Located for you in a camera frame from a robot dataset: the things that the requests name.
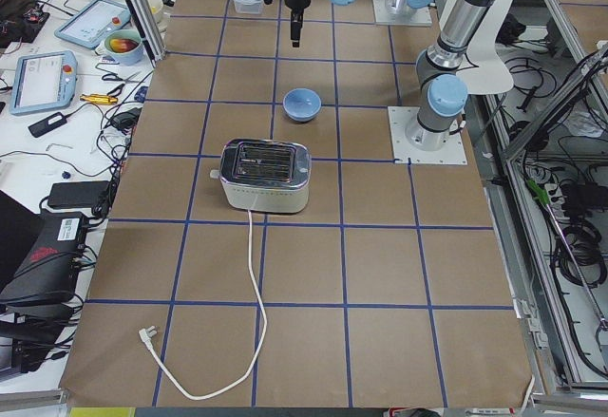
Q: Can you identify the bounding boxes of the black power adapter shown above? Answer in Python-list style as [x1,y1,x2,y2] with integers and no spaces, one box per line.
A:
[28,112,67,138]

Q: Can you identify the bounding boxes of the cream toaster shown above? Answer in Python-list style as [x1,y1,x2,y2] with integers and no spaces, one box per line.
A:
[210,138,312,214]

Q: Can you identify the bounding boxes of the white toaster power cord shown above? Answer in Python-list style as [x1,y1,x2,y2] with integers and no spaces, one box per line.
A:
[138,210,269,402]

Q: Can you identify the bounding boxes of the blue bowl with fruit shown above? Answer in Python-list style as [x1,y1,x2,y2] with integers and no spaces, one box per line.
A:
[104,29,143,66]

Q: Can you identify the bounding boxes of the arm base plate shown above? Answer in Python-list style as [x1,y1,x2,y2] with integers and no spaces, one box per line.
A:
[388,106,467,165]
[372,0,434,28]

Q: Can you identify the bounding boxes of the black scissors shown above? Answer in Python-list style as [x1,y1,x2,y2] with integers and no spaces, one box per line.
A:
[101,71,140,97]

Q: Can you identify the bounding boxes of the aluminium frame post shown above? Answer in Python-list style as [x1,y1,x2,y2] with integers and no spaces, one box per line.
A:
[125,0,165,65]

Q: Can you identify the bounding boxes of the teach pendant tablet far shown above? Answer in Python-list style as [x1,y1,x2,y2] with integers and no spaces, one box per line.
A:
[54,0,131,49]

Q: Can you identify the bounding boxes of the orange handled tool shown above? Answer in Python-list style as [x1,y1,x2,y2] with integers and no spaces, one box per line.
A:
[80,94,119,105]

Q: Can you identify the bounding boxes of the teach pendant tablet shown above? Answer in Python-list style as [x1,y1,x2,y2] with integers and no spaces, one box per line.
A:
[54,0,131,49]
[9,50,78,116]

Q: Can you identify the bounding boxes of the white chair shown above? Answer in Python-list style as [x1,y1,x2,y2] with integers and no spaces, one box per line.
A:
[456,29,514,95]

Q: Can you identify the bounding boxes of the teach pendant tablet near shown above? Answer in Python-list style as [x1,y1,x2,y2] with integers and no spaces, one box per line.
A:
[9,50,78,116]

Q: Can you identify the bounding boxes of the beige bowl with lemon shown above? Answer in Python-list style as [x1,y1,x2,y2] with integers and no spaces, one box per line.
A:
[147,0,164,25]

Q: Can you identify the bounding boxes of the black electronics box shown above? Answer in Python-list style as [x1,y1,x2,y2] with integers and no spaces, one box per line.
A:
[1,212,86,307]

